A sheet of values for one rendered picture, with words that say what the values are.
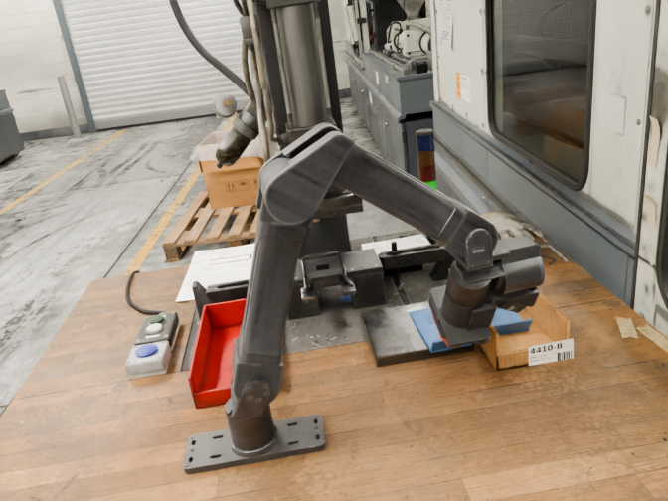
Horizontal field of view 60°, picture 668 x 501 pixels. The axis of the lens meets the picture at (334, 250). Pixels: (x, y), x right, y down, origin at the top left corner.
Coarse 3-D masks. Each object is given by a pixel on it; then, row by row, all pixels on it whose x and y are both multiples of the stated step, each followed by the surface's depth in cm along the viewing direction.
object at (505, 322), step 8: (496, 312) 106; (504, 312) 106; (512, 312) 106; (496, 320) 104; (504, 320) 104; (512, 320) 103; (520, 320) 98; (528, 320) 98; (496, 328) 99; (504, 328) 99; (512, 328) 99; (520, 328) 100; (528, 328) 100
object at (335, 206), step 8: (328, 192) 108; (336, 192) 108; (344, 192) 109; (328, 200) 107; (336, 200) 107; (344, 200) 107; (352, 200) 107; (360, 200) 107; (320, 208) 107; (328, 208) 107; (336, 208) 108; (344, 208) 108; (352, 208) 108; (360, 208) 108; (320, 216) 108; (328, 216) 108
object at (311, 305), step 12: (348, 276) 113; (360, 276) 113; (372, 276) 114; (300, 288) 113; (360, 288) 114; (372, 288) 115; (384, 288) 115; (300, 300) 114; (312, 300) 114; (360, 300) 115; (372, 300) 116; (384, 300) 116; (288, 312) 115; (300, 312) 115; (312, 312) 115
